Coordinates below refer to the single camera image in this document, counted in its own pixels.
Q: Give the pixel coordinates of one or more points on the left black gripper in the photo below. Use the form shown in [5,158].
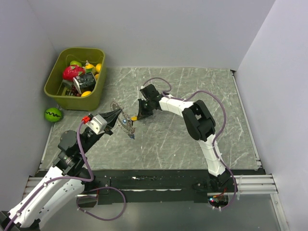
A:
[109,117]

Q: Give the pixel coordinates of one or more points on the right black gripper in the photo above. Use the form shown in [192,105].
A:
[142,113]

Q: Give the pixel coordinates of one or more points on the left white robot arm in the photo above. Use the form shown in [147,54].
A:
[69,175]

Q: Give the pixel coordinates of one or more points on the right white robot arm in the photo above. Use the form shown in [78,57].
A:
[200,125]

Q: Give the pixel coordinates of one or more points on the black cup in bin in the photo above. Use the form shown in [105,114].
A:
[85,82]

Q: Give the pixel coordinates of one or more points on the olive green plastic bin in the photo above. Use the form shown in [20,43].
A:
[64,92]

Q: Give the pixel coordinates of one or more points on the yellow lemon toy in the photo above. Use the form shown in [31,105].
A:
[98,68]

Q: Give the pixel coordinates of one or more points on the green watermelon ball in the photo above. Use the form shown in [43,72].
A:
[53,114]

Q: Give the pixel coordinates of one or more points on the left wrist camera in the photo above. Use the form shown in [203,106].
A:
[95,122]

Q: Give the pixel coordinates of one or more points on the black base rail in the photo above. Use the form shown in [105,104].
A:
[144,186]

